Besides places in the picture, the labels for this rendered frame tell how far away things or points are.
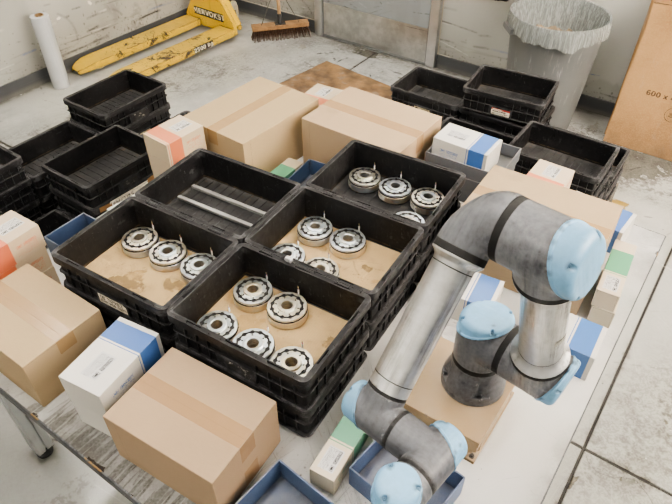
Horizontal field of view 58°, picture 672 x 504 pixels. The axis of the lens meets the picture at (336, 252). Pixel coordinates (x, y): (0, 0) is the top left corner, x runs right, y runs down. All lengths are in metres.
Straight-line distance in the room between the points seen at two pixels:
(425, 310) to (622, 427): 1.64
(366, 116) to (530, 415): 1.17
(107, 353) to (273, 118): 1.08
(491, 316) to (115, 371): 0.84
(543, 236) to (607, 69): 3.40
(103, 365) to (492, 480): 0.91
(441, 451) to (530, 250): 0.35
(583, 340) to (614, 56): 2.83
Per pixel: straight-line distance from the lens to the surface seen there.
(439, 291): 1.03
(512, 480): 1.51
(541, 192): 1.95
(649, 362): 2.83
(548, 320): 1.12
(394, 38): 4.84
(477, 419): 1.47
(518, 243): 0.97
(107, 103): 3.38
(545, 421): 1.62
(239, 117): 2.25
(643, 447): 2.56
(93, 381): 1.48
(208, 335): 1.42
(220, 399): 1.40
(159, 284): 1.71
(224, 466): 1.31
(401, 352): 1.05
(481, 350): 1.36
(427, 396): 1.49
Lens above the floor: 1.99
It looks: 42 degrees down
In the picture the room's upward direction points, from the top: straight up
